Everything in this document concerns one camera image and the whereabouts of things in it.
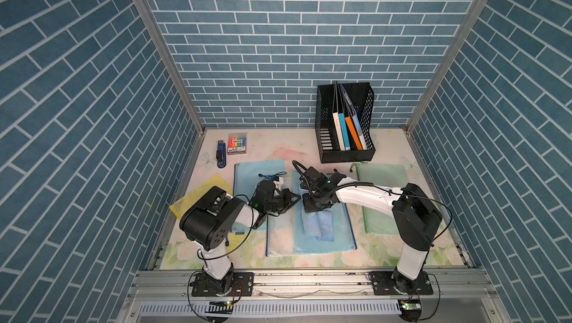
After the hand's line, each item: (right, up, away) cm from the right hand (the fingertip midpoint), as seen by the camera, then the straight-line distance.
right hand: (308, 207), depth 88 cm
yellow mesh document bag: (-42, +9, +14) cm, 45 cm away
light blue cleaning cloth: (+4, -5, -5) cm, 8 cm away
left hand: (-1, +3, +1) cm, 3 cm away
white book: (+13, +31, +5) cm, 34 cm away
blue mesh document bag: (-28, +11, +14) cm, 33 cm away
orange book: (+20, +30, +6) cm, 37 cm away
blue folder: (+18, +37, -1) cm, 41 cm away
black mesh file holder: (+25, +48, +14) cm, 56 cm away
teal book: (+16, +30, +6) cm, 35 cm away
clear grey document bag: (-11, -8, -3) cm, 14 cm away
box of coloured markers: (-35, +26, +24) cm, 50 cm away
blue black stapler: (-41, +21, +17) cm, 49 cm away
